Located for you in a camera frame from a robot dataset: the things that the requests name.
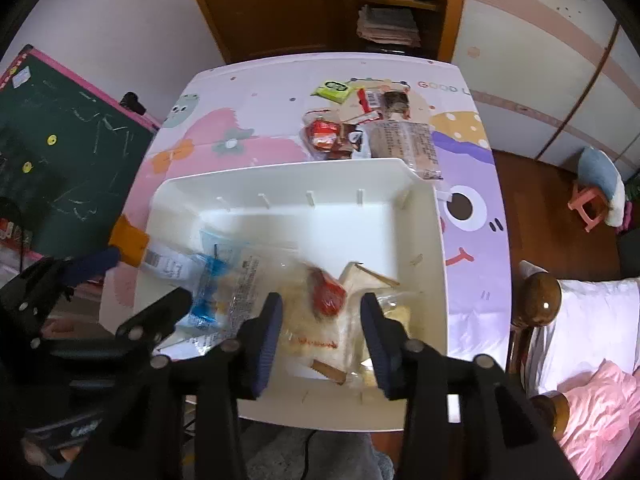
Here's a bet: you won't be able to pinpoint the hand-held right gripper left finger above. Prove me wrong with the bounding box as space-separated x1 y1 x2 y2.
62 292 284 480

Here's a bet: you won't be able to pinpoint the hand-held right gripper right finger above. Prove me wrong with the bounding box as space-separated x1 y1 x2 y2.
360 292 581 480

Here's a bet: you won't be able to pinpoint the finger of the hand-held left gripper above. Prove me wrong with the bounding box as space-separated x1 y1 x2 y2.
0 249 122 346
115 287 194 357

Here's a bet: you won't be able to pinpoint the orange snack packet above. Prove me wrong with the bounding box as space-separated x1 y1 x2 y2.
111 214 193 281

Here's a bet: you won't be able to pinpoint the light blue white packet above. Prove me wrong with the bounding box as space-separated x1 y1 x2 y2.
190 230 273 333

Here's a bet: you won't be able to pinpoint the red and white snack packet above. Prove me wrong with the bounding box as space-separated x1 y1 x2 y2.
280 265 362 376

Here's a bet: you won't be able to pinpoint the beige cracker packet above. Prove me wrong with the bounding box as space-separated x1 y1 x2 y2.
340 261 401 291

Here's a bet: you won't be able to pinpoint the white plastic tray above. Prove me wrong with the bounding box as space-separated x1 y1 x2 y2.
132 157 449 433

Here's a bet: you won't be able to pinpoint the clear brown cake packet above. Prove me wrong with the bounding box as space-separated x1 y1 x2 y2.
362 120 445 181

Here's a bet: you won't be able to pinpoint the red cookie packet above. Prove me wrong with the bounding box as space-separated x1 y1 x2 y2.
302 115 371 158

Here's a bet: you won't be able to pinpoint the red-wrapped brownie packet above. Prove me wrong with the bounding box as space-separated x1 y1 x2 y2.
357 87 412 121

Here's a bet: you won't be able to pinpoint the person's grey fleece clothing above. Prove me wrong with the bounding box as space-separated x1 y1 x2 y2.
240 427 396 480

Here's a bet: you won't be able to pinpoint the wooden bedpost knob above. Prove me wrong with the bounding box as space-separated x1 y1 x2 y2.
512 270 563 331

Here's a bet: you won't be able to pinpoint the black knob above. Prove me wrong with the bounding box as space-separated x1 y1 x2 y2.
121 91 147 115

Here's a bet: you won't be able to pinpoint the round wooden bedpost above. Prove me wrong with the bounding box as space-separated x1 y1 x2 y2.
530 392 571 436

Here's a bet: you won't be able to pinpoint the white pillow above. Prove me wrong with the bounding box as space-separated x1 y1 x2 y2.
520 260 640 396

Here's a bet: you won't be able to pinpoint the pink blanket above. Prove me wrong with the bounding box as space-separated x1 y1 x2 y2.
557 360 640 480

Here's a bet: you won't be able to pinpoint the pink plastic stool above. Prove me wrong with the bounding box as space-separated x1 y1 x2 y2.
568 182 608 233

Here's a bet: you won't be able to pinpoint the dark bag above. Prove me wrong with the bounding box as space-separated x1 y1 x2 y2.
617 232 640 281

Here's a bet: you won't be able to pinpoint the small pink stool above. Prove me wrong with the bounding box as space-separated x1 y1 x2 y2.
577 146 626 226

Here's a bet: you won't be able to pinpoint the brown wooden door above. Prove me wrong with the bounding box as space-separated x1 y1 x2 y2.
180 0 351 63

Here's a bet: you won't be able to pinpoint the floral sliding wardrobe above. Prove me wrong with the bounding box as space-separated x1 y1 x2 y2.
452 0 640 161

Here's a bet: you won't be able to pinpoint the folded towels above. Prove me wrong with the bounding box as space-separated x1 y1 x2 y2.
356 5 421 48

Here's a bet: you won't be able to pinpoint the wooden shelf unit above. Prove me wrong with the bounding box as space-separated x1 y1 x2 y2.
340 0 471 61

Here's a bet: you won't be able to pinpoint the green chalkboard pink frame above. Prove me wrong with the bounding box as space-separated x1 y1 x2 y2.
0 45 161 261

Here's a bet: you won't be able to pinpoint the black cable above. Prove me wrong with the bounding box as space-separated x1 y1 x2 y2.
300 430 316 480

